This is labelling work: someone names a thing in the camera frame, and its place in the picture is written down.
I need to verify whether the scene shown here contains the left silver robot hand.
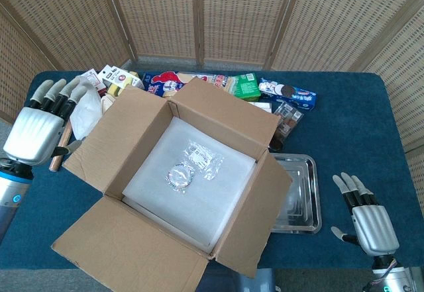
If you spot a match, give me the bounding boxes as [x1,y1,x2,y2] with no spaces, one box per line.
[3,78,87,166]

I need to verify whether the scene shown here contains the small red white carton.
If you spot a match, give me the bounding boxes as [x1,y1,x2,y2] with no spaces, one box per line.
[81,69,107,96]

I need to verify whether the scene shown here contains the beige plastic container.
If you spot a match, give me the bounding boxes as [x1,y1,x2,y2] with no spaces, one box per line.
[99,93,117,113]

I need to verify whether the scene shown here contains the woven bamboo folding screen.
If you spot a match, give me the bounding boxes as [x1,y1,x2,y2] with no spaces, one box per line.
[0,0,424,207]

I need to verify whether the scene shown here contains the blue tablecloth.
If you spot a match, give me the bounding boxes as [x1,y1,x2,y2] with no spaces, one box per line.
[0,70,424,269]

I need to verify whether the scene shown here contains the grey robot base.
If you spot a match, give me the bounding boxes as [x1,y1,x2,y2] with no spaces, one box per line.
[198,267,278,292]

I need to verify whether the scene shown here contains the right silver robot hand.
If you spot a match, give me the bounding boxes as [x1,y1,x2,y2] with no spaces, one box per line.
[331,171,400,257]

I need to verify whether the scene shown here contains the green sponge pack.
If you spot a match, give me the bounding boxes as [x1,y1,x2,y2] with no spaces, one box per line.
[228,72,262,103]

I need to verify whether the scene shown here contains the white plastic bag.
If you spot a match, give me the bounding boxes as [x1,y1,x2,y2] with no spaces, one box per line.
[68,75,103,140]

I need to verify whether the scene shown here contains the white foam sheet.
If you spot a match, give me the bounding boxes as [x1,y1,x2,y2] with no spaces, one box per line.
[121,116,258,255]

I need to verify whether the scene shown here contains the blue cookie package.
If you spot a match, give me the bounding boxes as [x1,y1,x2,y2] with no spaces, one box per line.
[258,77,317,111]

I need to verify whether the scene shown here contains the stainless steel tray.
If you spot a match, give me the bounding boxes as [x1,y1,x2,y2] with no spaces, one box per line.
[270,152,323,235]

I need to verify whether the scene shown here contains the wooden rolling pin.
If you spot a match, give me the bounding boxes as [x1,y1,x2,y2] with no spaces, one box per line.
[48,121,73,173]

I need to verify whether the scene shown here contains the brown cardboard box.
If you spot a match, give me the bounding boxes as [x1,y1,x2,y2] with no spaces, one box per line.
[50,77,293,292]

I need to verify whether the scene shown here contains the blue cartoon snack bag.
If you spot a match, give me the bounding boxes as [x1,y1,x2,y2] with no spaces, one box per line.
[142,70,229,98]

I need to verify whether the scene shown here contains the beaded bracelet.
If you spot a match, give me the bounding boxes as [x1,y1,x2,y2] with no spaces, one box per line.
[166,162,195,189]

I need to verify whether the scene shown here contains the clear plastic bag with label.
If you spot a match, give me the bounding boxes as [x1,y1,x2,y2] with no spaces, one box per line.
[165,138,223,190]

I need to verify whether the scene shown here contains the yellow sponges with card label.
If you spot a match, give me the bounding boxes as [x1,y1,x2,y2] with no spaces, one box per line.
[101,65,145,96]

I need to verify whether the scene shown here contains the clear plastic snack package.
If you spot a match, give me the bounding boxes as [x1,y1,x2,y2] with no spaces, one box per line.
[272,101,304,140]

